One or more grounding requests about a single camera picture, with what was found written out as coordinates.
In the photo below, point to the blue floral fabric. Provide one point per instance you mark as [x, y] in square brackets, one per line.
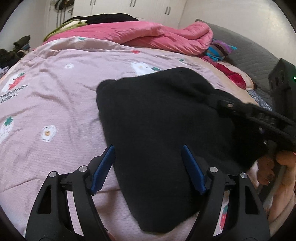
[259, 100]

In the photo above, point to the black sweater orange cuffs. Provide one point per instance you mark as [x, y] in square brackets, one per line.
[148, 119]

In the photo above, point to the beige fleece blanket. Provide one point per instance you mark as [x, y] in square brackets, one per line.
[223, 76]

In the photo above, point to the pink strawberry print quilt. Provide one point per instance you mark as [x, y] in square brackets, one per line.
[49, 116]

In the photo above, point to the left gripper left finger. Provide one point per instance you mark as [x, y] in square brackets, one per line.
[64, 208]

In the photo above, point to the olive green garment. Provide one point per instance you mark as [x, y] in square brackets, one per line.
[66, 26]

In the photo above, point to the white wardrobe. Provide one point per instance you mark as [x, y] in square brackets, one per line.
[167, 13]

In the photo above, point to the grey quilted headboard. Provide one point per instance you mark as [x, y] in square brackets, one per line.
[256, 61]

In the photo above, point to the black garment on bed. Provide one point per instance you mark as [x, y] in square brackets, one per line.
[104, 18]

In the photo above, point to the dark clothes pile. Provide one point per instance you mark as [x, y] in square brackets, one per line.
[20, 49]

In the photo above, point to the red garment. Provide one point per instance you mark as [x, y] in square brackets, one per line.
[233, 76]

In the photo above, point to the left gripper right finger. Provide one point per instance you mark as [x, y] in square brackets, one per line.
[245, 218]

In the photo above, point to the bright pink comforter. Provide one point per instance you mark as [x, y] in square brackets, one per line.
[192, 40]

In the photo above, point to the right hand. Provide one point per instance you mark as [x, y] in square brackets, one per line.
[284, 197]

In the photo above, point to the striped colourful garment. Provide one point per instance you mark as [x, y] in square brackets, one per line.
[218, 50]

